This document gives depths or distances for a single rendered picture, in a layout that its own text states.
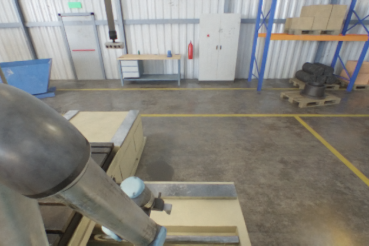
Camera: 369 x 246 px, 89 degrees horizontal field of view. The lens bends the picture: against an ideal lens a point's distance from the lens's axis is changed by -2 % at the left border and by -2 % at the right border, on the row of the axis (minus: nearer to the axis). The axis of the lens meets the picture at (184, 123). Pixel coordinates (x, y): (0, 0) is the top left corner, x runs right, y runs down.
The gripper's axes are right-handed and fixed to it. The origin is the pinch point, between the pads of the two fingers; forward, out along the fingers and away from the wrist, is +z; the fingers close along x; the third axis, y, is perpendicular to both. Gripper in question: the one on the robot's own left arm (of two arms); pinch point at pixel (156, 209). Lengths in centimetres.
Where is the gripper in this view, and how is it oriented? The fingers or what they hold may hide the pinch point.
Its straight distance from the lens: 110.0
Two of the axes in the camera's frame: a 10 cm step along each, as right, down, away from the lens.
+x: -9.7, 0.2, 2.2
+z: 1.9, 6.2, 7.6
